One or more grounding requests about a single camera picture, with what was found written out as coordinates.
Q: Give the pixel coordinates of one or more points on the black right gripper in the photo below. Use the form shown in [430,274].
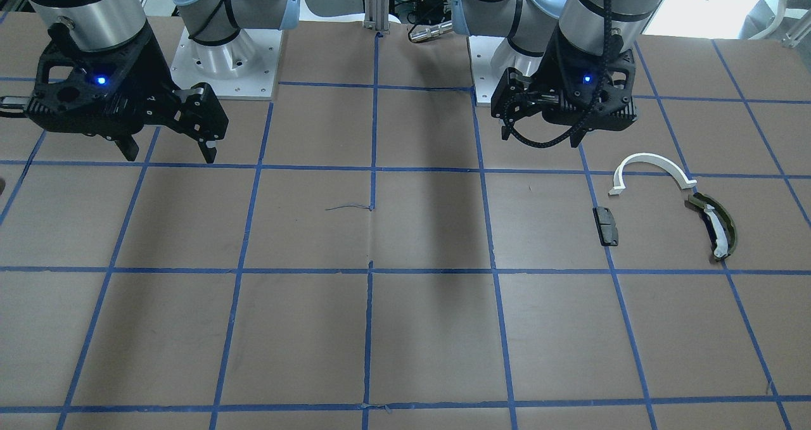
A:
[147,63]

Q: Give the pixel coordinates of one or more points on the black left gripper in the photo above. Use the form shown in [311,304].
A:
[559,63]

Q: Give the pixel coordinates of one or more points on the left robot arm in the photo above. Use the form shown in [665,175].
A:
[529,24]

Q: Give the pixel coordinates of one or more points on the white curved plastic part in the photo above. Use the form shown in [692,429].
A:
[665,164]

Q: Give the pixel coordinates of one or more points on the dark grey brake pad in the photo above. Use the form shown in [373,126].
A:
[606,226]

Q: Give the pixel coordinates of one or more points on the silver metal cylinder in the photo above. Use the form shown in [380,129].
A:
[430,32]

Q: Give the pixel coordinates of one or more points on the green curved brake shoe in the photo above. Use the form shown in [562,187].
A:
[721,227]

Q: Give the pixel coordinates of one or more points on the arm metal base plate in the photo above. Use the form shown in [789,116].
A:
[489,57]
[243,69]

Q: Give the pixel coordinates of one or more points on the aluminium frame post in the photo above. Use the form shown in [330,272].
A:
[376,15]

